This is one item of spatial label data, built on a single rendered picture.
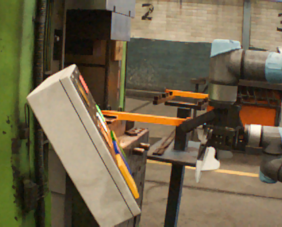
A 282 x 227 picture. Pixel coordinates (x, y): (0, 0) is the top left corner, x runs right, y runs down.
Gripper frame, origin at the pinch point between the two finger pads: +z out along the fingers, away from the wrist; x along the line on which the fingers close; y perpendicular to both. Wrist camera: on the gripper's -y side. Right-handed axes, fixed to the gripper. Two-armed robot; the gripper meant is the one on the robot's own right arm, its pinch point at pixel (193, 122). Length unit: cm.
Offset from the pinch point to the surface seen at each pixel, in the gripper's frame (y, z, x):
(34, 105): -15, 16, -75
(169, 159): 24.7, 13.9, 32.1
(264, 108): 42, -45, 353
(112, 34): -28.4, 27.4, -10.8
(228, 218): 102, -18, 142
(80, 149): -8, 9, -72
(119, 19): -33.9, 27.4, -5.0
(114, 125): 3.6, 27.7, -4.4
